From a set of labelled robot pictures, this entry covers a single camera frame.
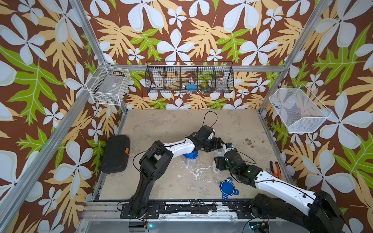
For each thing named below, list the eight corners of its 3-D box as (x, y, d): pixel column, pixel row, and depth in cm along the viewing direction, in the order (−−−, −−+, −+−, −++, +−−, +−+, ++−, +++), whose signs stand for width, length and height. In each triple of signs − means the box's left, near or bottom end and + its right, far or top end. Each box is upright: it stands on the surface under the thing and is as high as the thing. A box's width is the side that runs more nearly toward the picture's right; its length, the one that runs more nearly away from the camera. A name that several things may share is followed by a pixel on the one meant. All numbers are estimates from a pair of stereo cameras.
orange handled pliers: (273, 177, 88) (275, 175, 86) (269, 162, 94) (271, 160, 92) (281, 178, 88) (283, 176, 86) (276, 163, 94) (278, 161, 92)
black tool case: (98, 173, 89) (92, 168, 83) (111, 141, 104) (106, 135, 98) (125, 173, 89) (121, 168, 83) (134, 141, 104) (131, 135, 98)
